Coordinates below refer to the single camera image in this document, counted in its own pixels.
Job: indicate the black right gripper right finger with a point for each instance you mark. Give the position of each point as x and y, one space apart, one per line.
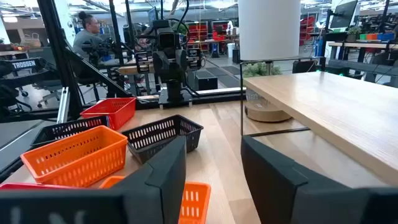
311 202

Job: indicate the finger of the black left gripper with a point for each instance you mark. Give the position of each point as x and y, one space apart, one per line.
195 59
142 62

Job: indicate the orange plastic slotted basket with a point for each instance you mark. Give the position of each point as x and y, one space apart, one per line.
77 161
194 202

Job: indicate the blue storage bin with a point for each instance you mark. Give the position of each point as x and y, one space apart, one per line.
385 36

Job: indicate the wooden shelf black metal frame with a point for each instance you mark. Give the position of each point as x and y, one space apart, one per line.
326 109

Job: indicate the green desk plant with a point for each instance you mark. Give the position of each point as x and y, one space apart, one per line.
353 32

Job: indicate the person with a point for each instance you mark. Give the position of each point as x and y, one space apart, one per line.
87 37

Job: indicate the black computer monitor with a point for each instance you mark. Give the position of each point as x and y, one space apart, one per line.
343 14

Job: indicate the silver aluminium bracket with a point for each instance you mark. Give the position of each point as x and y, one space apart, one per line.
63 104

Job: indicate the white shade lamp wooden base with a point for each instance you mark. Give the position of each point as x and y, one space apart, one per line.
269 31

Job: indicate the black plastic slotted basket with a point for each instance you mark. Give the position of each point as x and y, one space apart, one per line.
146 149
62 130

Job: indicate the black box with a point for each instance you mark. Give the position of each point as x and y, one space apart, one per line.
206 83

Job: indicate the small green potted plant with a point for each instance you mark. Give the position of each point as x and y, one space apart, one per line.
259 70

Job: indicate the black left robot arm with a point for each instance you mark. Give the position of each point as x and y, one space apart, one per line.
174 90

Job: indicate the green storage bin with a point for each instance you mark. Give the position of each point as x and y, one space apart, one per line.
363 36

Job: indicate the red plastic slotted basket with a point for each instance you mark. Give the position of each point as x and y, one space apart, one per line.
109 109
31 186

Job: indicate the red storage rack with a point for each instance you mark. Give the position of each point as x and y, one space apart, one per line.
197 32
307 28
219 31

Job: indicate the background black Trossen robot arm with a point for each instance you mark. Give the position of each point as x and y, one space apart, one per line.
23 64

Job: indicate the orange storage bin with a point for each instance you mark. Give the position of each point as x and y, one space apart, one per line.
372 36

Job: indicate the black aluminium rig frame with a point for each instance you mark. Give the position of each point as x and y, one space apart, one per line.
59 56

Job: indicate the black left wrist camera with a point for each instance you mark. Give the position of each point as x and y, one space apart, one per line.
166 39

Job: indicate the white waste bin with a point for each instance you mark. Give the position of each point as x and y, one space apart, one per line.
231 49

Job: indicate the woven wicker basket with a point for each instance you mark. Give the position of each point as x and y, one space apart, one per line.
31 40

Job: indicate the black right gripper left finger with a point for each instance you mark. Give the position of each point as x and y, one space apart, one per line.
93 205

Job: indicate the grey office chair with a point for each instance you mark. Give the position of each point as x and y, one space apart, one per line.
49 93

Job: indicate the background black robot arm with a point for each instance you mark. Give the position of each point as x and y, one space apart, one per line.
99 48

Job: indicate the background wooden desk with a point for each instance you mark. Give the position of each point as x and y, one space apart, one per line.
357 45

